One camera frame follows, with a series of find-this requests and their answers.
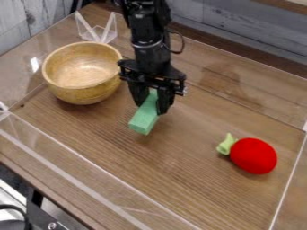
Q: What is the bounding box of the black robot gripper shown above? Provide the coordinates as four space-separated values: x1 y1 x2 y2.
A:
117 40 185 115

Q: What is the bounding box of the green foam block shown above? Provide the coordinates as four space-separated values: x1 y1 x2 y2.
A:
128 90 159 135

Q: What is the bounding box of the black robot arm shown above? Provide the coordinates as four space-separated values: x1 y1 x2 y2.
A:
117 0 185 115

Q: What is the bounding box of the brown wooden bowl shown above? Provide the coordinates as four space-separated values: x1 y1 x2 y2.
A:
41 41 123 105

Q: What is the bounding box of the red plush tomato toy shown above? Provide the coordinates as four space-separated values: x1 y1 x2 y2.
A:
216 133 278 174

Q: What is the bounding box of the clear acrylic corner bracket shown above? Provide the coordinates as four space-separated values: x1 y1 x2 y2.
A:
75 12 117 44

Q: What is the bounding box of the black metal table bracket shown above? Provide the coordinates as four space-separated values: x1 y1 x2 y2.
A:
25 188 81 230

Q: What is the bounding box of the black cable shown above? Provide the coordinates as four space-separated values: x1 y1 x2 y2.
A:
0 204 32 230

